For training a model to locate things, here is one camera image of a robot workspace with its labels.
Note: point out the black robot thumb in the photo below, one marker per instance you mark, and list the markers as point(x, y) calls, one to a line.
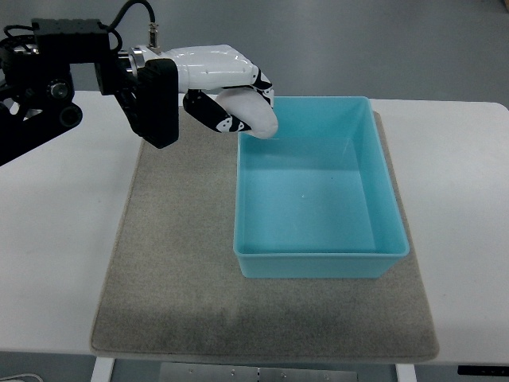
point(208, 112)

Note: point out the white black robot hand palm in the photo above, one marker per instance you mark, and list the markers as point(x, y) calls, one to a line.
point(208, 67)

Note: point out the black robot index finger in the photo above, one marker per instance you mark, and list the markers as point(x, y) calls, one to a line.
point(262, 85)

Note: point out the white bunny toy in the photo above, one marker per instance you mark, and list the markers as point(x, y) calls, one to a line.
point(255, 113)

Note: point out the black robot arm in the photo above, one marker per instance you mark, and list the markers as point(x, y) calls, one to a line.
point(40, 80)

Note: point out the blue plastic box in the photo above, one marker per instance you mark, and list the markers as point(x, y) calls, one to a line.
point(317, 201)

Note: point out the grey felt mat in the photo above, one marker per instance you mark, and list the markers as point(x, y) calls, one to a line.
point(174, 290)

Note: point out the metal table crossbar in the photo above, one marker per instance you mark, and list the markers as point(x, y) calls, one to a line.
point(211, 372)

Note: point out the white left table leg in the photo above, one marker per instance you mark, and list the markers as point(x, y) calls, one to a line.
point(103, 369)

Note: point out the white table leg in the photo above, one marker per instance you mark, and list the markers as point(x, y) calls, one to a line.
point(103, 369)
point(405, 373)

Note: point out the white right table leg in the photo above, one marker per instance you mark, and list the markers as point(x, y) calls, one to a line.
point(405, 373)

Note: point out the black table control panel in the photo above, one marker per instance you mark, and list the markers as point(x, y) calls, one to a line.
point(483, 370)

